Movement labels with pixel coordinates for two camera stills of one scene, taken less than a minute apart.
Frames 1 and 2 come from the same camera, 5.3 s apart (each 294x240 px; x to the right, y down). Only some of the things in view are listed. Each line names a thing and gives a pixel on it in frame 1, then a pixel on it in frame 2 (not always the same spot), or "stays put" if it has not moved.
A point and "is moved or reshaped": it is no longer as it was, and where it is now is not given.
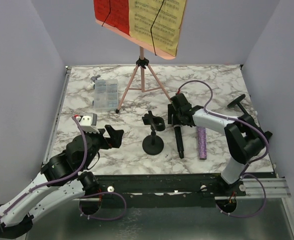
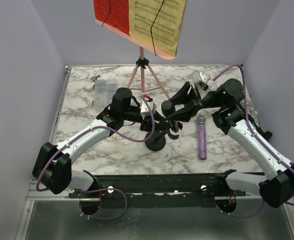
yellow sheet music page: (156, 23) stays put
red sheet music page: (114, 12) stays put
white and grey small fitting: (91, 85) stays put
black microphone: (179, 141) is moved or reshaped
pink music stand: (142, 62) stays put
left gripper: (115, 140) -> (148, 125)
